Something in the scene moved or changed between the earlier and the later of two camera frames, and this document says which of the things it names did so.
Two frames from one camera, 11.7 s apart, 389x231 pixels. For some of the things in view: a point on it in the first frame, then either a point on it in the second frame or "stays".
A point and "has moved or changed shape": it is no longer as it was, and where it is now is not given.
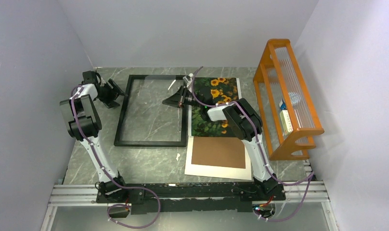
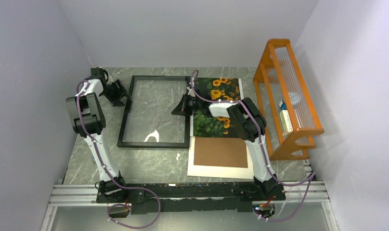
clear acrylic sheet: (148, 118) stays
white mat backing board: (226, 157) stays
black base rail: (176, 198) stays
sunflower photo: (214, 91) stays
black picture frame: (185, 114) has moved or changed shape
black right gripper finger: (175, 100) to (180, 109)
